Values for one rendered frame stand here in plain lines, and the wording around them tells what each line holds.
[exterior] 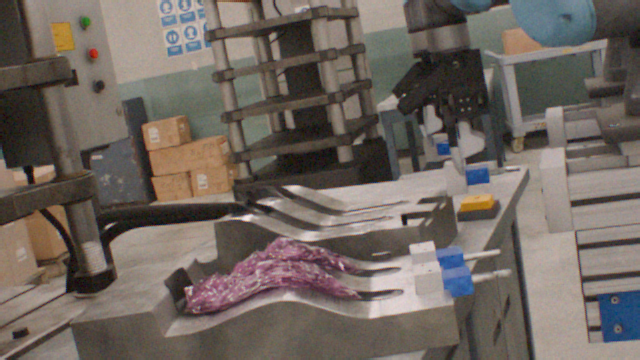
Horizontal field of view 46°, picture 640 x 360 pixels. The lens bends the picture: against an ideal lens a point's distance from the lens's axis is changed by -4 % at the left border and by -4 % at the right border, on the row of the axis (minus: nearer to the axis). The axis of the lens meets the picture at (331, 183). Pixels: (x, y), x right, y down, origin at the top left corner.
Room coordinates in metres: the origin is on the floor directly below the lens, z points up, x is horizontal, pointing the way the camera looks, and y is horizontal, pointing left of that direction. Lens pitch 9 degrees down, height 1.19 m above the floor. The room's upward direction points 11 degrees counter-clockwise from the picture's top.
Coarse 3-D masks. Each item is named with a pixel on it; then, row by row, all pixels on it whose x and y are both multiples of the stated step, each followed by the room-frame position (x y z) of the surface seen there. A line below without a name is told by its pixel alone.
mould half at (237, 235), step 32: (224, 224) 1.36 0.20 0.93; (256, 224) 1.34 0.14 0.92; (288, 224) 1.37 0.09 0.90; (320, 224) 1.39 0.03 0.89; (384, 224) 1.28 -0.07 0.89; (416, 224) 1.23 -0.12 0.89; (448, 224) 1.41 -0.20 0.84; (192, 256) 1.45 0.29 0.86; (224, 256) 1.37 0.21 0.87; (352, 256) 1.27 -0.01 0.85
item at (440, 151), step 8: (432, 136) 1.75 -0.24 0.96; (440, 136) 1.74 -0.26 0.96; (424, 144) 1.75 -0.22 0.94; (440, 144) 1.72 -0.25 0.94; (448, 144) 1.70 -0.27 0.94; (432, 152) 1.73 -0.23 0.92; (440, 152) 1.72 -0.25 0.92; (448, 152) 1.70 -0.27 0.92; (432, 160) 1.74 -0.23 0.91; (440, 160) 1.73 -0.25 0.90
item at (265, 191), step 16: (256, 192) 1.53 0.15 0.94; (272, 192) 1.50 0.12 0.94; (288, 192) 1.52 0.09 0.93; (240, 208) 1.40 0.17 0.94; (256, 208) 1.43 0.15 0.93; (272, 208) 1.42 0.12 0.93; (320, 208) 1.49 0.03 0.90; (368, 208) 1.46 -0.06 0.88; (384, 208) 1.41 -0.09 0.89; (304, 224) 1.39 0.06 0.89; (336, 224) 1.37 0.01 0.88; (352, 224) 1.36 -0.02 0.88; (368, 224) 1.31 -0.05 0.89
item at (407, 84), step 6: (414, 66) 1.74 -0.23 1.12; (420, 66) 1.74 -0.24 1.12; (408, 72) 1.76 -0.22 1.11; (414, 72) 1.75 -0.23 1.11; (420, 72) 1.74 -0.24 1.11; (402, 78) 1.78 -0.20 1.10; (408, 78) 1.76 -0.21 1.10; (414, 78) 1.75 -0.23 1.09; (402, 84) 1.78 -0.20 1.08; (408, 84) 1.76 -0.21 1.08; (414, 84) 1.78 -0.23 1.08; (396, 90) 1.79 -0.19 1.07; (402, 90) 1.78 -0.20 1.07; (408, 90) 1.79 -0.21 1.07; (396, 96) 1.80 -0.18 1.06
